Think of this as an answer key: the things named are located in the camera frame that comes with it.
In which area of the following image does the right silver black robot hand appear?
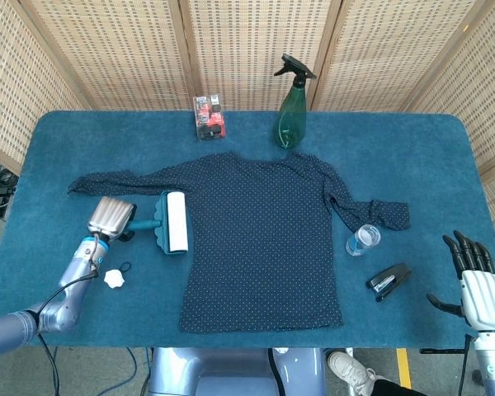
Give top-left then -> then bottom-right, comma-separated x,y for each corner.
427,229 -> 495,331

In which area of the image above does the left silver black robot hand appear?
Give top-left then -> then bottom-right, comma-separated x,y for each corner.
86,196 -> 137,243

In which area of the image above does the teal lint roller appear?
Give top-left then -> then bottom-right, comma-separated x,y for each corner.
125,190 -> 190,256

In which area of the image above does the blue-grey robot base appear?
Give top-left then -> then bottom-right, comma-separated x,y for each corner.
147,346 -> 328,396

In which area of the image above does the dark blue dotted shirt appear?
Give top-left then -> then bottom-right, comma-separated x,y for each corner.
67,150 -> 411,334

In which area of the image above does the black metal bar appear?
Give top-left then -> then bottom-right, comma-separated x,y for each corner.
419,347 -> 467,356

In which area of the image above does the blue table mat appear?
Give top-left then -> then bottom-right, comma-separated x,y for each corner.
0,109 -> 495,350

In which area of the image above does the black stapler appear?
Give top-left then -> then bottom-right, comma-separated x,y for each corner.
365,262 -> 413,303

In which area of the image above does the yellow floor tape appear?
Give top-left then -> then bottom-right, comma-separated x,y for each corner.
396,348 -> 413,389

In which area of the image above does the black trouser leg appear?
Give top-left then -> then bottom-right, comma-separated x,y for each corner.
370,378 -> 417,396

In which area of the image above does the small clear water bottle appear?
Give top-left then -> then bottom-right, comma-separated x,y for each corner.
345,224 -> 382,257

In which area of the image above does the clear box of red items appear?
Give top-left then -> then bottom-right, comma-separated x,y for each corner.
192,93 -> 228,142

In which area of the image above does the white sneaker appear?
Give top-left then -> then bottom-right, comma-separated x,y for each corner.
328,350 -> 391,396

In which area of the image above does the green spray bottle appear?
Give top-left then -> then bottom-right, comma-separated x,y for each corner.
273,53 -> 318,149

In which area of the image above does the woven folding screen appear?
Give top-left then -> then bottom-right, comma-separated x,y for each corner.
0,0 -> 495,265

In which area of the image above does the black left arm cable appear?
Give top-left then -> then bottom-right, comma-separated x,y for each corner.
35,235 -> 101,396

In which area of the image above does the blue floor cable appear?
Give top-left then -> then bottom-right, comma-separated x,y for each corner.
115,346 -> 154,396

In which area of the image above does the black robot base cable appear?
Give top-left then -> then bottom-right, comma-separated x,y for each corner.
266,348 -> 282,396

